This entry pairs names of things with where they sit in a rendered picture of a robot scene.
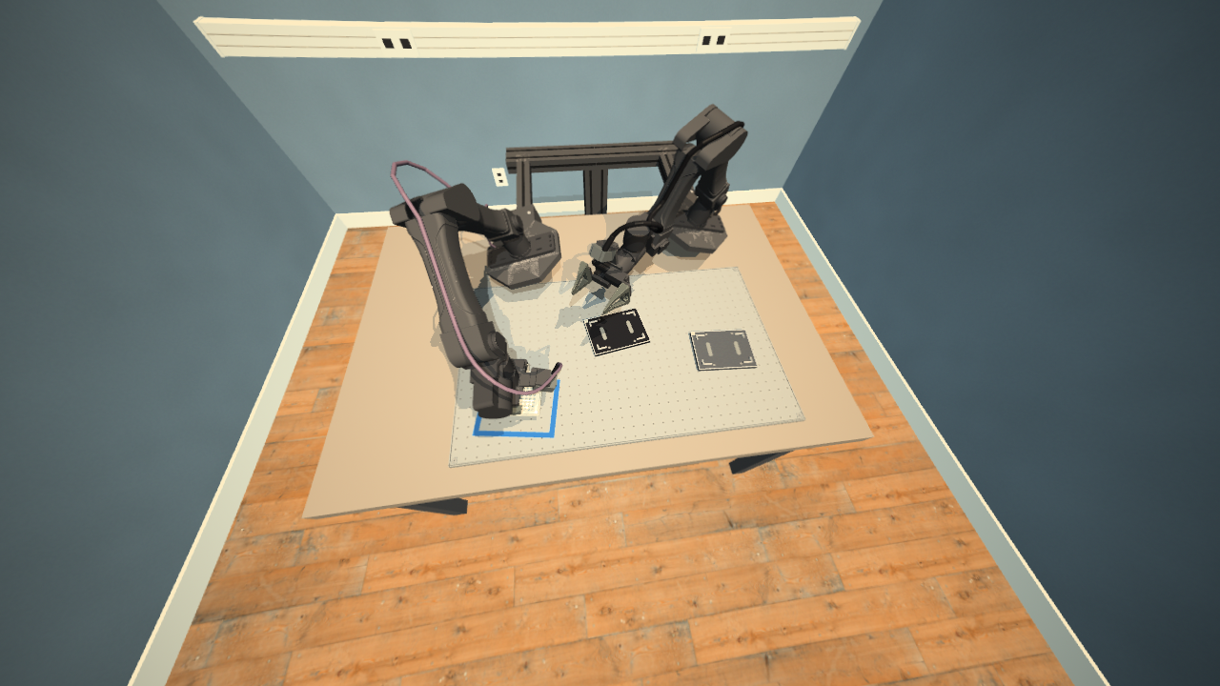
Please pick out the blue tape outline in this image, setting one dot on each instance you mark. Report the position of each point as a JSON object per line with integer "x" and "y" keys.
{"x": 551, "y": 433}

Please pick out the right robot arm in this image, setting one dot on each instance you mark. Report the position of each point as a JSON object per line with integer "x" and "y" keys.
{"x": 435, "y": 234}

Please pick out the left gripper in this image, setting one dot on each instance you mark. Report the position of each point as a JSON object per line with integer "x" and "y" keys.
{"x": 615, "y": 272}

